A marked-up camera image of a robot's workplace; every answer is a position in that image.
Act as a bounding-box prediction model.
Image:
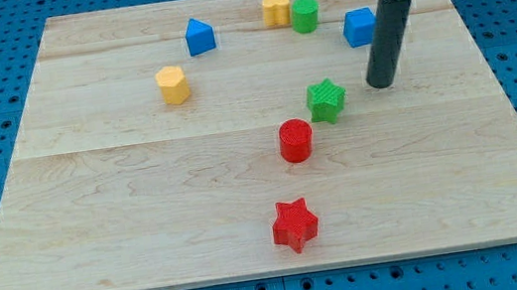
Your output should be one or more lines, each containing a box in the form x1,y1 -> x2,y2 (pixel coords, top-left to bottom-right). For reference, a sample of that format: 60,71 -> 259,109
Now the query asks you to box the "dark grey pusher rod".
366,0 -> 412,89

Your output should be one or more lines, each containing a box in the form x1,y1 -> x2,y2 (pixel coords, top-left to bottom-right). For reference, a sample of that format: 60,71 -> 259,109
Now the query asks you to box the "green star block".
306,78 -> 346,124

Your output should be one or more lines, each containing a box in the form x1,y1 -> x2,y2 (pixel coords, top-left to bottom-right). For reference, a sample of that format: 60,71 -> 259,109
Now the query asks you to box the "red star block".
272,198 -> 319,254

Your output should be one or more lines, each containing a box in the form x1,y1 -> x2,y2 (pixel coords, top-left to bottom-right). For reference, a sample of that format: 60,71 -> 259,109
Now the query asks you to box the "blue cube block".
342,7 -> 376,48

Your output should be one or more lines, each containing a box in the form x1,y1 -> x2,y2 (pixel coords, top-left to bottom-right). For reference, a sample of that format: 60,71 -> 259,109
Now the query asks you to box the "green cylinder block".
291,0 -> 320,34

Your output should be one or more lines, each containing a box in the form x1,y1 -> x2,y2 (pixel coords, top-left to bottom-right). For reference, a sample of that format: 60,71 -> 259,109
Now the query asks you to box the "yellow heart block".
261,0 -> 291,27

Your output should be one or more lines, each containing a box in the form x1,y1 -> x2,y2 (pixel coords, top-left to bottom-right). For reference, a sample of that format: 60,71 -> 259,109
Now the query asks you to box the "red cylinder block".
278,118 -> 313,163

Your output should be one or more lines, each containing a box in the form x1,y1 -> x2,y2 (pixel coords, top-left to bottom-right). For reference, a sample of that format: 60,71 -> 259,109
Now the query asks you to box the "blue triangle block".
185,18 -> 216,57

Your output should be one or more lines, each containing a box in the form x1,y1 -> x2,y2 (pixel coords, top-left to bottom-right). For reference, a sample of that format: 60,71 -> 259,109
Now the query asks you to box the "yellow hexagon block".
155,66 -> 191,105

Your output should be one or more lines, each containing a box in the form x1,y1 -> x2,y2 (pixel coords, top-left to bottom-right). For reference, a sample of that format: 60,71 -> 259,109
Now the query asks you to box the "light wooden board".
0,0 -> 517,290

